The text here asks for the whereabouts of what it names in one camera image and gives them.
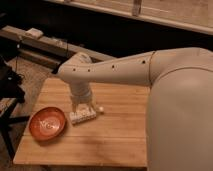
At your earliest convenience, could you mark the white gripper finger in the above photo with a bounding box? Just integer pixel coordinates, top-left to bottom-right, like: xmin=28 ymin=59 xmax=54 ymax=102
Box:
xmin=72 ymin=103 xmax=78 ymax=114
xmin=87 ymin=101 xmax=95 ymax=110

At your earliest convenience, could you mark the orange ceramic bowl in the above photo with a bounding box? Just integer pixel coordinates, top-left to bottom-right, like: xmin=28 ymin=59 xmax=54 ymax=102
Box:
xmin=28 ymin=107 xmax=66 ymax=141

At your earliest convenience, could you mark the small white box on rail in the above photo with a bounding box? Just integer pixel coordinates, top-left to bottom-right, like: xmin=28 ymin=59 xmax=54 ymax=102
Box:
xmin=25 ymin=28 xmax=43 ymax=39

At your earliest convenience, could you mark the long grey floor rail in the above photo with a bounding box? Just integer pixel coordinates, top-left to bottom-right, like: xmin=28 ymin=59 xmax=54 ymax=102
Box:
xmin=0 ymin=25 xmax=113 ymax=61

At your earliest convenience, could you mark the wooden shelf at top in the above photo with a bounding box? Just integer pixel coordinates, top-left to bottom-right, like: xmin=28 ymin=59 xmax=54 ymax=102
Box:
xmin=46 ymin=0 xmax=213 ymax=36

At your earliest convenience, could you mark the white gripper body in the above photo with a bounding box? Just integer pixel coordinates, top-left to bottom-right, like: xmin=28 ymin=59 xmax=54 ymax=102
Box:
xmin=69 ymin=83 xmax=92 ymax=104

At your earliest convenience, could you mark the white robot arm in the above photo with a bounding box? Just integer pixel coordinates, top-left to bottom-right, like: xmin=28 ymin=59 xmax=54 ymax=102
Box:
xmin=58 ymin=47 xmax=213 ymax=171

